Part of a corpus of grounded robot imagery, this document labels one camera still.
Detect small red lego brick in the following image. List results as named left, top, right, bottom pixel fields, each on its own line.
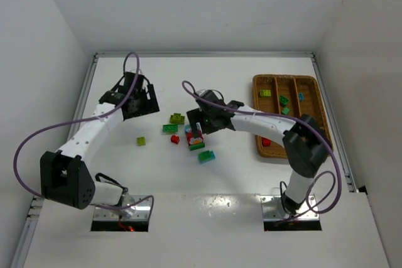
left=170, top=135, right=180, bottom=144

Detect lime hollow lego brick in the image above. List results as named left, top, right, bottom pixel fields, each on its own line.
left=170, top=113, right=185, bottom=125

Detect green and blue lego stack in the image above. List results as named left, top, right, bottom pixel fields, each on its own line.
left=197, top=150, right=215, bottom=164

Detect green long lego brick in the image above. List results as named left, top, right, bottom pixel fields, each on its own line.
left=162, top=124, right=178, bottom=133

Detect lime square lego brick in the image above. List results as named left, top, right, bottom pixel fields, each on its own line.
left=136, top=137, right=146, bottom=146

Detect red long lego brick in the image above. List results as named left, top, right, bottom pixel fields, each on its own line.
left=261, top=137, right=271, bottom=147

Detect green square lego brick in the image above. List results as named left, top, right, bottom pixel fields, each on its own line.
left=281, top=107, right=290, bottom=115

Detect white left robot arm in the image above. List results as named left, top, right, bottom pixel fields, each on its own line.
left=40, top=72, right=160, bottom=210

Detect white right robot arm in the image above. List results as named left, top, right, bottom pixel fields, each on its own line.
left=187, top=90, right=333, bottom=215

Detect red flower picture lego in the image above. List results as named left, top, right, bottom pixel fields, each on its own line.
left=186, top=132, right=204, bottom=146

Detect green flat lego base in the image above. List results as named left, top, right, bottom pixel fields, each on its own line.
left=188, top=142, right=205, bottom=151

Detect lime lego brick in basket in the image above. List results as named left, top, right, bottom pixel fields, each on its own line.
left=259, top=89, right=271, bottom=98

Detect dark green lego in basket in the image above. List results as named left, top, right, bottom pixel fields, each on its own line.
left=279, top=95, right=290, bottom=107

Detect wicker divided basket tray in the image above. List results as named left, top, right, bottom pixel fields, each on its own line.
left=252, top=74, right=334, bottom=158

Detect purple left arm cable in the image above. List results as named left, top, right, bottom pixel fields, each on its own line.
left=14, top=51, right=155, bottom=215

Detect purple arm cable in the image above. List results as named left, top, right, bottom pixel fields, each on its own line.
left=14, top=51, right=155, bottom=215
left=182, top=80, right=343, bottom=225

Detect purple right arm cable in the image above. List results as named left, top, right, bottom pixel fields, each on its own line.
left=182, top=80, right=343, bottom=225

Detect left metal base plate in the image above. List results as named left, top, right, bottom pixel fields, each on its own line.
left=92, top=195, right=154, bottom=222

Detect metal base plate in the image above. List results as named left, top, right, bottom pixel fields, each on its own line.
left=92, top=195, right=154, bottom=222
left=260, top=195, right=320, bottom=222

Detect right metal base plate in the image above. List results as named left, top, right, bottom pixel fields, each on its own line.
left=260, top=195, right=320, bottom=222

